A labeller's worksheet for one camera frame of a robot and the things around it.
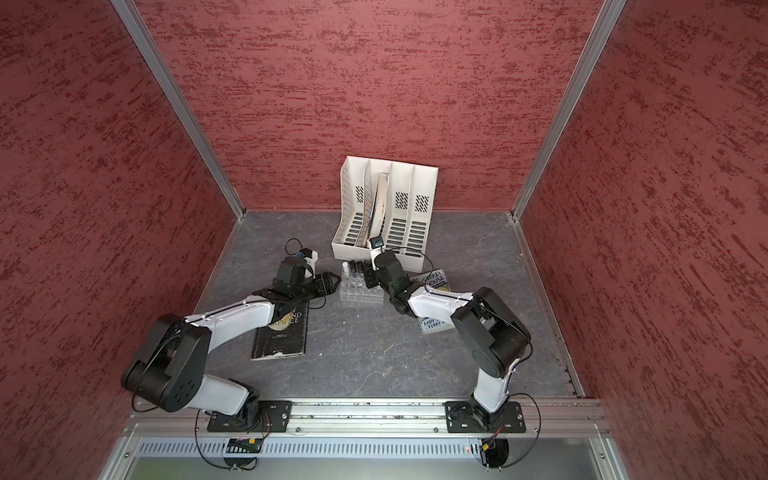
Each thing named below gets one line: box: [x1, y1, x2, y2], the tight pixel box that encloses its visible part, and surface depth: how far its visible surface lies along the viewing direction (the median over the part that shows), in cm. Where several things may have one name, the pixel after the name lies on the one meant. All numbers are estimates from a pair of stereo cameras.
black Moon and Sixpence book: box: [250, 299, 309, 361], surface depth 87 cm
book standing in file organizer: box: [367, 173, 389, 246], surface depth 93 cm
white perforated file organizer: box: [331, 155, 439, 274], surface depth 112 cm
